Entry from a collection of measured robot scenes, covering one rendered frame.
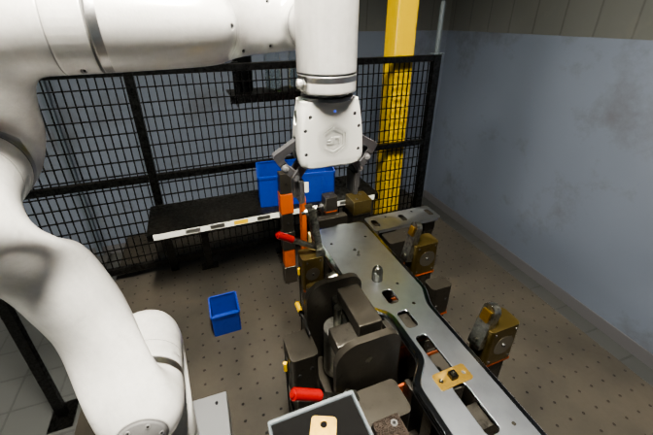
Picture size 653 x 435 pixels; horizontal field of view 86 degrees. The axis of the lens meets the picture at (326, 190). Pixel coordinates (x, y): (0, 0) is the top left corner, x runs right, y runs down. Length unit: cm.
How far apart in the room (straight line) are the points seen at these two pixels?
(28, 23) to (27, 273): 26
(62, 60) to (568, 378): 143
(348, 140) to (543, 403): 104
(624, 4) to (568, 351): 174
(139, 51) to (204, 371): 105
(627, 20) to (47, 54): 240
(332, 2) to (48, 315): 51
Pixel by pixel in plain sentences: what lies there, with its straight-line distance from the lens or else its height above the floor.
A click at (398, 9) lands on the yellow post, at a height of 173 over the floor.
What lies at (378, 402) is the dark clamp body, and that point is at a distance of 74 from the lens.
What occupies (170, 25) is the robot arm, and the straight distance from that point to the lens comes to 43.
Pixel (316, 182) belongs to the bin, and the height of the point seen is 112.
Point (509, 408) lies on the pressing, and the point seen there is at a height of 100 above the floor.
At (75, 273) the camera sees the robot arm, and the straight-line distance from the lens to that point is 55.
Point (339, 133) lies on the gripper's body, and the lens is 51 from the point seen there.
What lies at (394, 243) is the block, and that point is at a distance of 128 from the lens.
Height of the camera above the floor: 170
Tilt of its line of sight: 26 degrees down
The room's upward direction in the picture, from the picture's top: straight up
